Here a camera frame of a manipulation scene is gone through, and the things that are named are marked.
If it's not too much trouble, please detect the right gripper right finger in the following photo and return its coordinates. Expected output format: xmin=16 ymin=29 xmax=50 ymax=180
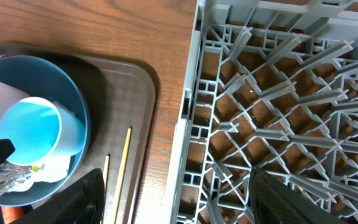
xmin=249 ymin=167 xmax=345 ymax=224

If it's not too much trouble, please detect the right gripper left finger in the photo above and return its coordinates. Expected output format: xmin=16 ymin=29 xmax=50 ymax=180
xmin=13 ymin=168 xmax=104 ymax=224

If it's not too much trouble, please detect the yellow foil snack wrapper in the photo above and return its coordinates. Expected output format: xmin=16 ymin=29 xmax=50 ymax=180
xmin=0 ymin=159 xmax=39 ymax=196

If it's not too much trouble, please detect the light blue plastic cup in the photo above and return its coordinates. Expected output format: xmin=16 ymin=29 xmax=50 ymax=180
xmin=0 ymin=96 xmax=86 ymax=167

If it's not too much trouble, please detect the grey dishwasher rack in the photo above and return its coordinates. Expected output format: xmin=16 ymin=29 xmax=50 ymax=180
xmin=162 ymin=0 xmax=358 ymax=223

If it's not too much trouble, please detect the crumpled white napkin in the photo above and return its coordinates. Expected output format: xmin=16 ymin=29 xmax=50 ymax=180
xmin=7 ymin=102 xmax=79 ymax=193

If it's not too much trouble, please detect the left wooden chopstick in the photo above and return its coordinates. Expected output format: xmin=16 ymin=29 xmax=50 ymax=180
xmin=101 ymin=154 xmax=111 ymax=224

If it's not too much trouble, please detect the wooden chopstick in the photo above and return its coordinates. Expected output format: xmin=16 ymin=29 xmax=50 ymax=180
xmin=113 ymin=126 xmax=132 ymax=224
xmin=101 ymin=154 xmax=111 ymax=224

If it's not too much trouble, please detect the orange carrot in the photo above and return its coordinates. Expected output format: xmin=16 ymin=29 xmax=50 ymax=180
xmin=1 ymin=207 xmax=25 ymax=224

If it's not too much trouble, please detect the dark blue plate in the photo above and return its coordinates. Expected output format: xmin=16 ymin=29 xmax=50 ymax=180
xmin=0 ymin=55 xmax=91 ymax=207

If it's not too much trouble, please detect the right wooden chopstick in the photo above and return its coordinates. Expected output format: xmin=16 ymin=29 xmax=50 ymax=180
xmin=113 ymin=126 xmax=132 ymax=224

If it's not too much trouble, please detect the brown serving tray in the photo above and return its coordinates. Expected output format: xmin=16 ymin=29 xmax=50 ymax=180
xmin=0 ymin=42 xmax=156 ymax=223

